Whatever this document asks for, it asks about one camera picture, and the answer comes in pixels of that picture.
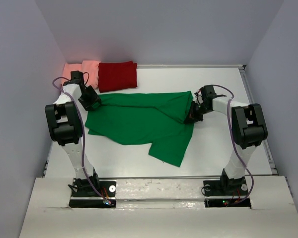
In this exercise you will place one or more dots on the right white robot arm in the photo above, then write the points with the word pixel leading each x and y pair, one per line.
pixel 247 128

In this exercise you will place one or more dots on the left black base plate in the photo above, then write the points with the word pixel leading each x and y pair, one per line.
pixel 90 199

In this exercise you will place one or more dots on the folded pink t shirt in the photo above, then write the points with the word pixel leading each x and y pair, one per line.
pixel 91 68

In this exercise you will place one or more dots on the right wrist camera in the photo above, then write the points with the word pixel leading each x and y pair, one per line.
pixel 199 97

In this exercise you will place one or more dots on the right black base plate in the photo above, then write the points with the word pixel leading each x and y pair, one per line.
pixel 216 197

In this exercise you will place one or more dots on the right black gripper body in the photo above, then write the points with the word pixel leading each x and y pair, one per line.
pixel 196 111

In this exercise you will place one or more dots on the folded red t shirt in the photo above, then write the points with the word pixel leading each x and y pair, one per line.
pixel 117 76

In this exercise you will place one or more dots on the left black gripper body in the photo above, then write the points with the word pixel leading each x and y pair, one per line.
pixel 89 98

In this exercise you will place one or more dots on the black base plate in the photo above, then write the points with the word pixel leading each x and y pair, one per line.
pixel 216 197
pixel 90 199

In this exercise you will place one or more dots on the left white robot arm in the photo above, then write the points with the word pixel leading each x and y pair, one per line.
pixel 66 127

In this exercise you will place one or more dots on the green t shirt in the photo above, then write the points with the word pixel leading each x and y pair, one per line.
pixel 154 118

